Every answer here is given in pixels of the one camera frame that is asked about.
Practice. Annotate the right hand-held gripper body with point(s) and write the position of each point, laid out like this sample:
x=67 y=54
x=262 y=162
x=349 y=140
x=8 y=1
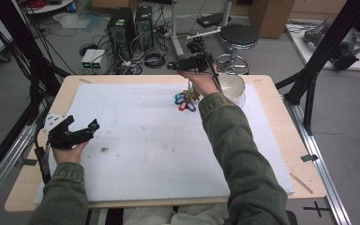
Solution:
x=203 y=59

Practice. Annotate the black computer tower green sticker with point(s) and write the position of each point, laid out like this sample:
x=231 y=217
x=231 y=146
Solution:
x=120 y=29

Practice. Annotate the person's right hand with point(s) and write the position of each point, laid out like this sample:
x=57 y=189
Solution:
x=201 y=82

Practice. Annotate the grey tape piece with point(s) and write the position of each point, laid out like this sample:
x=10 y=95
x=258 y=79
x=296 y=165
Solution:
x=309 y=157

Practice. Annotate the black flat device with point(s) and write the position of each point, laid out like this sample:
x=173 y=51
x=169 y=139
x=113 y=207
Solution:
x=212 y=20

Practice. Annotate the cardboard box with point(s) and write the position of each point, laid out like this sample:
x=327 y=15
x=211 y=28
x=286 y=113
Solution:
x=270 y=17

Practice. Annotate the grey machine on platform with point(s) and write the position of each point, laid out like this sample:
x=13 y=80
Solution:
x=340 y=47

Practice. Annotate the person's lap light trousers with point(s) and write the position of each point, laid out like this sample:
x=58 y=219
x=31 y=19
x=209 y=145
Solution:
x=175 y=217

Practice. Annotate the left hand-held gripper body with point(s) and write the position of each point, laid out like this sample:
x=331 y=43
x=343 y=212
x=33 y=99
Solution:
x=61 y=139

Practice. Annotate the round white table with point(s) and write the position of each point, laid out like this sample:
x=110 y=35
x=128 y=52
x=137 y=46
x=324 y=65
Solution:
x=50 y=7

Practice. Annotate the black tape cross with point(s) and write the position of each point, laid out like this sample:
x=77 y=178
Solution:
x=316 y=208

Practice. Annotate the white power supply box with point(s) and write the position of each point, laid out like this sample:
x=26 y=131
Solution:
x=87 y=61
x=99 y=62

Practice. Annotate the thin wooden stick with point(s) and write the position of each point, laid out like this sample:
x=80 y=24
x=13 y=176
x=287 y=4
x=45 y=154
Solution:
x=301 y=183

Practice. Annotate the person's left hand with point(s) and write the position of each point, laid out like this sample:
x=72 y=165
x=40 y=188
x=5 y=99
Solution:
x=68 y=155

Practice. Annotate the aluminium rail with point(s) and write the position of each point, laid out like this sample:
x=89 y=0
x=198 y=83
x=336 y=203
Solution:
x=6 y=162
x=325 y=175

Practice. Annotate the wooden table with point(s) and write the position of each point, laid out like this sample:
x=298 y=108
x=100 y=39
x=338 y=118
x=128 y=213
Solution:
x=296 y=146

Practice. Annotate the white metal table leg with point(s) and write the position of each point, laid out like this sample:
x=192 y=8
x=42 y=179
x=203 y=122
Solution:
x=175 y=31

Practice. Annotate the bunch of coloured key tags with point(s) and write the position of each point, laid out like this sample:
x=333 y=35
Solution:
x=182 y=101

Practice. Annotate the black metal frame post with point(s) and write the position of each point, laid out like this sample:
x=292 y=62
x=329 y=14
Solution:
x=318 y=53
x=22 y=47

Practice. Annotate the white platform board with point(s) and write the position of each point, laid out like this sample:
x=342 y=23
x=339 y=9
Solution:
x=300 y=47

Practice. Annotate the clear plastic bag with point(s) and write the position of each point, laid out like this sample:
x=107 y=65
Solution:
x=75 y=21

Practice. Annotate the black round stool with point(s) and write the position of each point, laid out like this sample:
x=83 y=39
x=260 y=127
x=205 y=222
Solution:
x=238 y=36

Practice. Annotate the white bowl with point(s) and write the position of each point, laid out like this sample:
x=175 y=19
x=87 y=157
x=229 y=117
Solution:
x=232 y=86

